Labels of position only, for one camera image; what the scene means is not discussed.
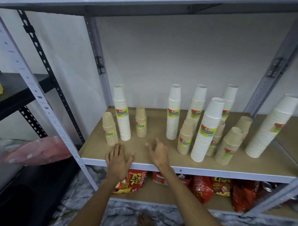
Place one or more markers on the short brown paper cup stack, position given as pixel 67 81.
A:
pixel 229 149
pixel 245 123
pixel 185 139
pixel 141 123
pixel 110 131
pixel 217 137

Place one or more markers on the grey metal shelving rack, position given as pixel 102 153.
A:
pixel 95 46

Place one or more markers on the person's foot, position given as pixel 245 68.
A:
pixel 144 220

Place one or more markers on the yellow object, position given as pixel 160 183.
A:
pixel 1 88

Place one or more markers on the person's right thumb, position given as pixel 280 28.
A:
pixel 150 146

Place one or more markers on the row of red snack packets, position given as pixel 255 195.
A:
pixel 202 189

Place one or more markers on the tall white paper cup stack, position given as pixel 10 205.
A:
pixel 204 139
pixel 173 116
pixel 267 130
pixel 122 121
pixel 197 102
pixel 229 97

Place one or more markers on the person's left hand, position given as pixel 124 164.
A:
pixel 117 166

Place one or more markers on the person's left thumb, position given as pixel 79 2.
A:
pixel 130 158

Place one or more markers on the person's right hand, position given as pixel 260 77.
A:
pixel 161 156

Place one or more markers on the black bin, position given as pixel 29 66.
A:
pixel 25 195

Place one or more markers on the brown wooden shelf board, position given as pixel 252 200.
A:
pixel 163 195
pixel 149 130

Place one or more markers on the pink plastic bag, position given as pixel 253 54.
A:
pixel 38 151

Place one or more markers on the black metal shelving rack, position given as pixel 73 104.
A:
pixel 47 66

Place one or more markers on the person's right forearm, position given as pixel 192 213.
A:
pixel 186 198

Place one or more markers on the person's left forearm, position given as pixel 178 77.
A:
pixel 100 200

